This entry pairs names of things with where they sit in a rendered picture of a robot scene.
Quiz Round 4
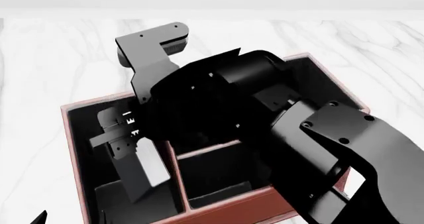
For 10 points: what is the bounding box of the red compartment caddy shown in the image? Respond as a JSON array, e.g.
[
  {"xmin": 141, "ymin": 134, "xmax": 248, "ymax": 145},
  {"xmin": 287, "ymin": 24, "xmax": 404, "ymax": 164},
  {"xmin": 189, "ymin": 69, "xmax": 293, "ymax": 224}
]
[{"xmin": 60, "ymin": 51, "xmax": 371, "ymax": 224}]

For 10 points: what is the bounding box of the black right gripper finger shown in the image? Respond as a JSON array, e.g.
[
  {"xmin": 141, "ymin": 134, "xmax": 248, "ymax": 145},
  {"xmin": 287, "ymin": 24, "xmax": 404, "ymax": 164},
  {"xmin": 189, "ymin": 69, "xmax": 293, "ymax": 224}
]
[
  {"xmin": 97, "ymin": 109, "xmax": 132, "ymax": 133},
  {"xmin": 88, "ymin": 132, "xmax": 172, "ymax": 203}
]

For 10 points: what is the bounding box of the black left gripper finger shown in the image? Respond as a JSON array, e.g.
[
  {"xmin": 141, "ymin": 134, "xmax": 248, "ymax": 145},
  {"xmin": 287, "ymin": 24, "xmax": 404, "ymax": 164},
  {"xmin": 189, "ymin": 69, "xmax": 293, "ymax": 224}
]
[{"xmin": 28, "ymin": 209, "xmax": 48, "ymax": 224}]

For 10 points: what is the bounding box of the dark book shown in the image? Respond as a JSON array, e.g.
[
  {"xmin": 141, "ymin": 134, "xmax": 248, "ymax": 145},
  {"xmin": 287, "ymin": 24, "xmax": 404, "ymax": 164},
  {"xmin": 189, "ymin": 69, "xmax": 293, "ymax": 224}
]
[{"xmin": 94, "ymin": 180, "xmax": 185, "ymax": 224}]

